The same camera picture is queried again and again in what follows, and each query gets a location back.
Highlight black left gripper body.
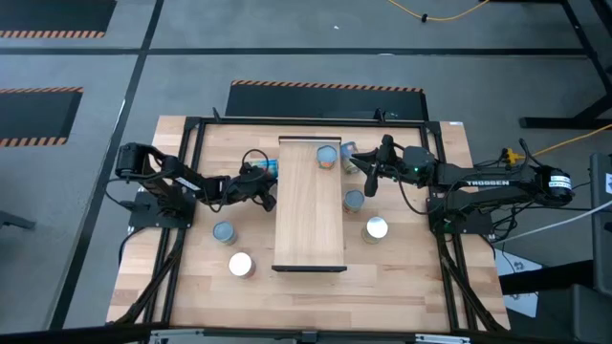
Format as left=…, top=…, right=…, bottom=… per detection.
left=225, top=164, right=269, bottom=202

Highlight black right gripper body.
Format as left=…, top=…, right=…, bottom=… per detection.
left=376, top=135, right=410, bottom=183

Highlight blue and red label can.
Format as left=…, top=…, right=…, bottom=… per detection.
left=250, top=159, right=280, bottom=179

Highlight bare silver tin can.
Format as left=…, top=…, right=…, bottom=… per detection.
left=339, top=140, right=361, bottom=175

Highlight green can with red swirls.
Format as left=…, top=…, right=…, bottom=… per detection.
left=341, top=189, right=366, bottom=214

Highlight orange slices print tin can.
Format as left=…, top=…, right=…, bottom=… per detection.
left=316, top=144, right=339, bottom=170

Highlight carrots label tin can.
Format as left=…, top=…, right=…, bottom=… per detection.
left=361, top=216, right=389, bottom=246

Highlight teal tin can orange letters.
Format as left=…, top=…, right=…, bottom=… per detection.
left=212, top=221, right=238, bottom=247

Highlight red and yellow tin can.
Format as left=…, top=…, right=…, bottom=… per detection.
left=228, top=251, right=256, bottom=280

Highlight black hazard-striped floor mat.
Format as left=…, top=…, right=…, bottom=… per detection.
left=0, top=86, right=85, bottom=148
left=224, top=79, right=430, bottom=121
left=0, top=0, right=118, bottom=39

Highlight rig crossbar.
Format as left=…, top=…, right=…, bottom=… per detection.
left=0, top=322, right=479, bottom=344

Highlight black metal stand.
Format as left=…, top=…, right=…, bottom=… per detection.
left=518, top=0, right=612, bottom=130

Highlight white paper sheet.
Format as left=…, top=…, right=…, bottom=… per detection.
left=492, top=247, right=539, bottom=319

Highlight grey cabinet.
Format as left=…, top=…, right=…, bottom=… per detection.
left=588, top=152, right=612, bottom=297

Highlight grey furniture foot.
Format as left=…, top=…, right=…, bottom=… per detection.
left=0, top=209, right=37, bottom=231

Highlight dark grey seat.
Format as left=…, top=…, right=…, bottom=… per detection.
left=499, top=260, right=612, bottom=344

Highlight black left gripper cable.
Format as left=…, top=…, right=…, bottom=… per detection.
left=240, top=148, right=271, bottom=178

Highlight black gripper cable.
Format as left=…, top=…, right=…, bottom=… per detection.
left=240, top=148, right=271, bottom=178
left=396, top=179, right=434, bottom=215

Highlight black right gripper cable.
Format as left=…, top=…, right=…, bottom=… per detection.
left=396, top=179, right=434, bottom=215

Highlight wooden shelf with black frame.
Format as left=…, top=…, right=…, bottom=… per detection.
left=271, top=135, right=348, bottom=273

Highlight black aluminium table frame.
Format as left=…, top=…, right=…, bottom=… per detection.
left=109, top=108, right=511, bottom=335

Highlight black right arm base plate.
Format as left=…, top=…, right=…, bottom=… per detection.
left=426, top=195, right=493, bottom=235

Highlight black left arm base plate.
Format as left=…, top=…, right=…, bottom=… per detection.
left=128, top=190, right=197, bottom=229

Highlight yellow cable with black connector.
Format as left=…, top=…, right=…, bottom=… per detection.
left=386, top=0, right=492, bottom=24

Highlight light grey cable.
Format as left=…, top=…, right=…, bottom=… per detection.
left=492, top=199, right=612, bottom=245

